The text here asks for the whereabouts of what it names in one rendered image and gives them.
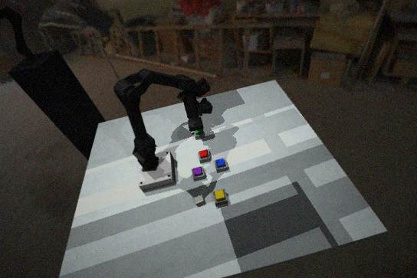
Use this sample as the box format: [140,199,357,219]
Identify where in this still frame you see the red button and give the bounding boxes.
[198,149,211,164]

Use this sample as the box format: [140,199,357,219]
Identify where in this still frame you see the purple button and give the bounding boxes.
[192,167,205,182]

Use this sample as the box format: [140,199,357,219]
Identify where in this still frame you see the blue button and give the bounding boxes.
[214,159,228,173]

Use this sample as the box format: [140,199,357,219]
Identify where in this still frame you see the yellow button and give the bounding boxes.
[212,189,228,206]

